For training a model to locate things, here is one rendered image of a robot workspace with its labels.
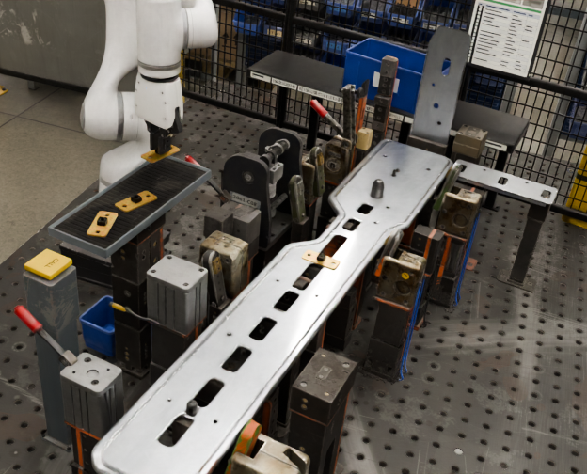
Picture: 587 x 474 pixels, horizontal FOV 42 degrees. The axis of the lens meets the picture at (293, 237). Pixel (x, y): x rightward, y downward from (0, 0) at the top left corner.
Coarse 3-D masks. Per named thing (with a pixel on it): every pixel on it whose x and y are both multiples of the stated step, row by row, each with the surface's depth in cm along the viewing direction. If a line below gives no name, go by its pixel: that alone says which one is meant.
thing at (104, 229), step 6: (96, 216) 152; (102, 216) 152; (108, 216) 152; (114, 216) 152; (96, 222) 150; (102, 222) 149; (108, 222) 150; (90, 228) 148; (96, 228) 148; (102, 228) 149; (108, 228) 149; (90, 234) 147; (96, 234) 147; (102, 234) 147
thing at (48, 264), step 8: (40, 256) 140; (48, 256) 140; (56, 256) 141; (64, 256) 141; (24, 264) 138; (32, 264) 138; (40, 264) 138; (48, 264) 138; (56, 264) 139; (64, 264) 139; (32, 272) 138; (40, 272) 137; (48, 272) 137; (56, 272) 137
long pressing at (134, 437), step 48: (384, 144) 224; (336, 192) 199; (384, 192) 202; (432, 192) 205; (384, 240) 184; (288, 288) 165; (336, 288) 166; (240, 336) 151; (288, 336) 152; (192, 384) 139; (240, 384) 140; (144, 432) 129; (192, 432) 130
